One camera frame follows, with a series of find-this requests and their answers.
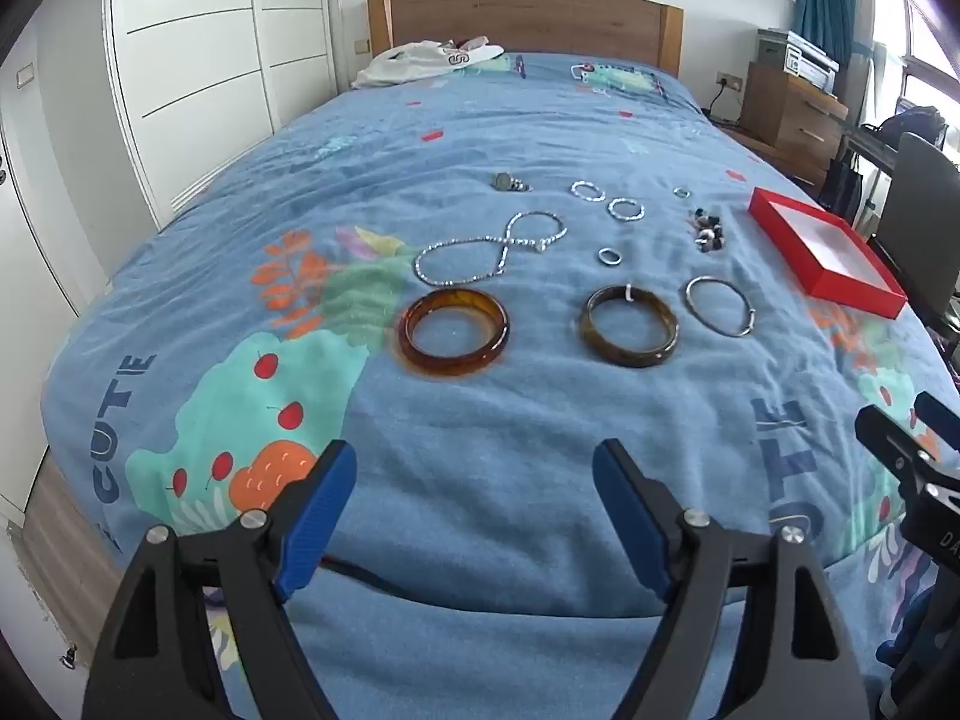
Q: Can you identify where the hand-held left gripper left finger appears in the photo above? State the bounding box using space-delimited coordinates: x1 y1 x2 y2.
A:
81 439 358 720

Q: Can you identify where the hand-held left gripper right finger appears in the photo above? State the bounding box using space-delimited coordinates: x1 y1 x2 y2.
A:
591 438 875 720

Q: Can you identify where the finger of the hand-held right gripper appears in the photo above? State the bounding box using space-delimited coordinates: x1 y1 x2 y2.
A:
855 403 940 482
910 391 960 460

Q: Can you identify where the red jewelry box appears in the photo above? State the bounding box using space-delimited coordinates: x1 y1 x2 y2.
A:
748 187 908 321

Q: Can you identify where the dark brown bangle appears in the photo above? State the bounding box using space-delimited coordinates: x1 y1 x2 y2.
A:
580 285 680 370

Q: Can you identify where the amber bangle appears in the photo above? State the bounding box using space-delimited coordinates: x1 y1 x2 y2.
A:
397 289 511 380

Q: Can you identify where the thin silver bangle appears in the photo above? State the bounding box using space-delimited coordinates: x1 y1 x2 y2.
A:
684 276 757 338

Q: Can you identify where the black white bead bracelet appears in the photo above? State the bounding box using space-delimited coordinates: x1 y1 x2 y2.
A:
686 204 730 254

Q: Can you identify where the silver bead necklace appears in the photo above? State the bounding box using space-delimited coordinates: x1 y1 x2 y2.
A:
412 210 569 287

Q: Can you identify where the blue printed blanket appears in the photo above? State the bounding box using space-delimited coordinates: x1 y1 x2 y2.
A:
41 52 960 720

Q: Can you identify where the black chair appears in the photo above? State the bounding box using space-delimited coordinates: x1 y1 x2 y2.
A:
870 131 960 338

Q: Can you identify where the blue paper bag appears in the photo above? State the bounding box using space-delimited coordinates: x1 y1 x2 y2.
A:
821 157 871 226

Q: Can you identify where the dark backpack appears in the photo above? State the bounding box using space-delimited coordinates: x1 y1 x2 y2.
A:
877 105 947 158

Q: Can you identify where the wooden dresser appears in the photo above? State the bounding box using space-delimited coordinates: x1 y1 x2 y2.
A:
739 61 852 173

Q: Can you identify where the white printer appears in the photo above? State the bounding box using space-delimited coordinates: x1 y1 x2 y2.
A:
756 28 839 95

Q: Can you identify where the teal curtain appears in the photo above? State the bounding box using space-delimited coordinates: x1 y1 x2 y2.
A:
793 0 875 98

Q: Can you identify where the white garment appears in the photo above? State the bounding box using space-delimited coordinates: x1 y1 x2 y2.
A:
352 36 509 89

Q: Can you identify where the white wardrobe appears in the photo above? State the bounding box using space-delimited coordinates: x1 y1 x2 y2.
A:
101 0 338 230

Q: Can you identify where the wooden headboard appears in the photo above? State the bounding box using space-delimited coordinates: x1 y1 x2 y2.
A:
367 0 685 80

